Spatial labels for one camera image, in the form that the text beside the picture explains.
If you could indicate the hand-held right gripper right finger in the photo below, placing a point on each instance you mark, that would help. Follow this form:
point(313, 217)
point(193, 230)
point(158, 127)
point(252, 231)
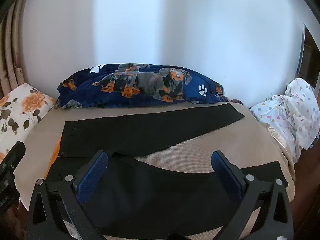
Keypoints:
point(226, 175)

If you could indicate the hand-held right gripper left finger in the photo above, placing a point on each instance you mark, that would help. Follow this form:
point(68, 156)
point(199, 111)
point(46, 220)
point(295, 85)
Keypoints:
point(92, 175)

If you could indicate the black pants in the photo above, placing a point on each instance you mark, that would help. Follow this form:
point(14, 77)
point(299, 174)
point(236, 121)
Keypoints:
point(150, 130)

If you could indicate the bed with beige cover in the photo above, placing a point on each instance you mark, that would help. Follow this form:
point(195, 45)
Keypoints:
point(42, 135)

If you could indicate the floral pillow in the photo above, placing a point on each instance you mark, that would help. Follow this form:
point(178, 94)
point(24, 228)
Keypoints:
point(22, 110)

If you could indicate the white patterned sheet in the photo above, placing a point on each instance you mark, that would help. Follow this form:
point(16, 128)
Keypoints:
point(287, 115)

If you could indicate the beige curtain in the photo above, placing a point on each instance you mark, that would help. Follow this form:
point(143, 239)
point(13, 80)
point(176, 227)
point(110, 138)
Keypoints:
point(10, 67)

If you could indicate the blue dog print blanket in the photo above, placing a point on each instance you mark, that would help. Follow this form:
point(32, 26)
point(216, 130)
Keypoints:
point(150, 85)

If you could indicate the brown wooden cabinet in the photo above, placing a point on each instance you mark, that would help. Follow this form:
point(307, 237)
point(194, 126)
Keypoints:
point(310, 55)

